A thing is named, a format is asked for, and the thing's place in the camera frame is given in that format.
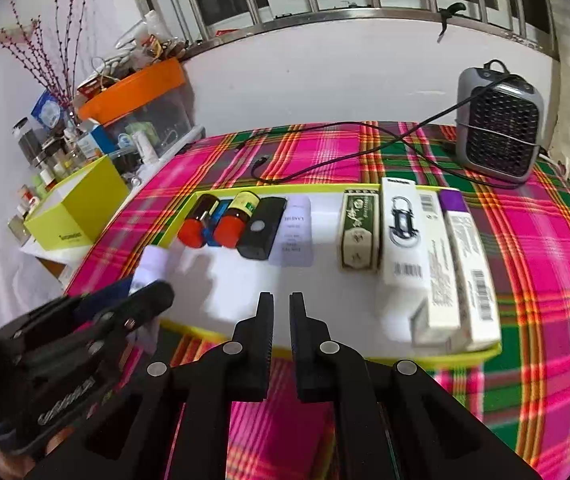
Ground grey portable heater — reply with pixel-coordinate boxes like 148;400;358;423
456;60;544;184

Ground narrow white box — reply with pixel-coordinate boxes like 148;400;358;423
411;190;460;347

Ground plaid tablecloth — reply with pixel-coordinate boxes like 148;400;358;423
68;122;570;479

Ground left hand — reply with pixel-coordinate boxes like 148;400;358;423
0;426;74;480

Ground amber bottle red cap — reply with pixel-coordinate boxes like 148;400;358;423
178;194;220;248

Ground green white medicine box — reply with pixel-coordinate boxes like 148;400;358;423
337;188;380;272

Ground black power cable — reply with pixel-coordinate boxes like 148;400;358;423
234;58;551;191

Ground yellow-green shallow tray box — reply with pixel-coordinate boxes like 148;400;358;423
159;183;502;370

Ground white tube blue print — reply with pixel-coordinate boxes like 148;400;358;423
128;245;170;356

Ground amber bottle yellow label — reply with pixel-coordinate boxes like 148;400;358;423
213;191;260;248

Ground blue white carton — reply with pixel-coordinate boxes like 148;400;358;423
76;119;118;159

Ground black rectangular device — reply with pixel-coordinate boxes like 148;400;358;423
236;196;287;261

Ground orange lid storage bin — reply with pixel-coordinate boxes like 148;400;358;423
78;58;193;156

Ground small blue box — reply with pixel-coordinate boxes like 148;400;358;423
202;198;230;247

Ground white box keychain picture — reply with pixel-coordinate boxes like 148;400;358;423
375;178;430;342

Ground white box purple end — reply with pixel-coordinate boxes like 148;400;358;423
438;188;502;353

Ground lavender Laneige tube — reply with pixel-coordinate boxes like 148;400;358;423
268;195;313;268

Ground red bud branches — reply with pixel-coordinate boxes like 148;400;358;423
0;0;88;108

